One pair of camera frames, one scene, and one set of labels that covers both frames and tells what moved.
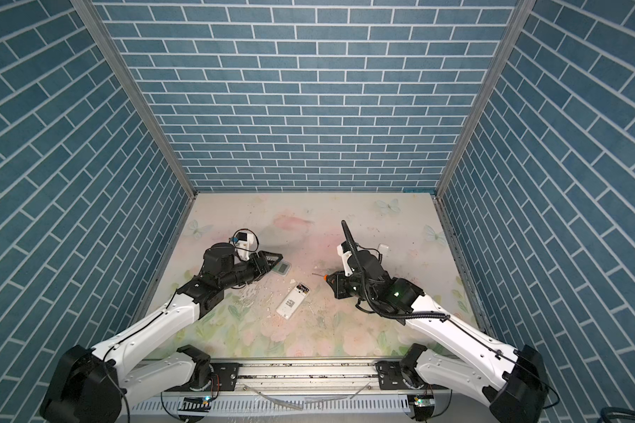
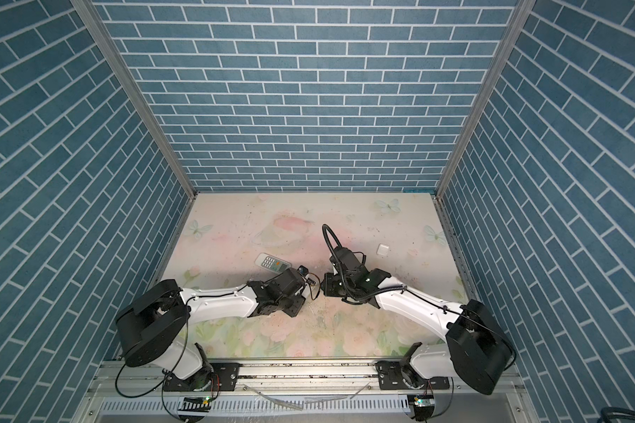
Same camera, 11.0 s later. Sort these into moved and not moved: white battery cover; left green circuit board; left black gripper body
Moved: left black gripper body
Not moved: left green circuit board; white battery cover
